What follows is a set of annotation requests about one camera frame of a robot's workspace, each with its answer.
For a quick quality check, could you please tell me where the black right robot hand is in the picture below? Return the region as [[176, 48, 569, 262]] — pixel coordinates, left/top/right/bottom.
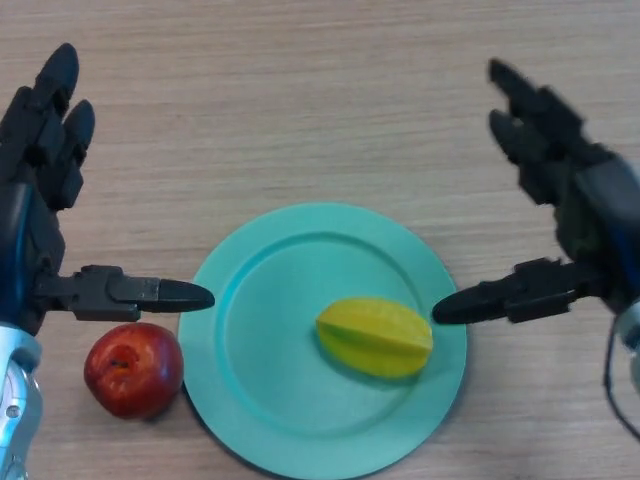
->
[[431, 58, 640, 326]]

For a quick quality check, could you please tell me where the yellow starfruit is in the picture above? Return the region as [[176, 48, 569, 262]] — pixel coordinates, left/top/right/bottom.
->
[[314, 297, 434, 380]]

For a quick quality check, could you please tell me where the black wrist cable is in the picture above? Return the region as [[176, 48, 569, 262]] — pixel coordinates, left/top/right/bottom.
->
[[602, 319, 640, 444]]

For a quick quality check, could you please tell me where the red apple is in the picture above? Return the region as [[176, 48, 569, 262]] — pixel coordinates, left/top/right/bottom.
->
[[83, 322, 184, 421]]

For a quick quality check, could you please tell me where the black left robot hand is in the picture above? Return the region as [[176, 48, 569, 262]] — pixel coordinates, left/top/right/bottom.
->
[[0, 42, 216, 339]]

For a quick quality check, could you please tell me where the green round plate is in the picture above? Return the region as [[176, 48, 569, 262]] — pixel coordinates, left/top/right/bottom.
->
[[178, 202, 470, 480]]

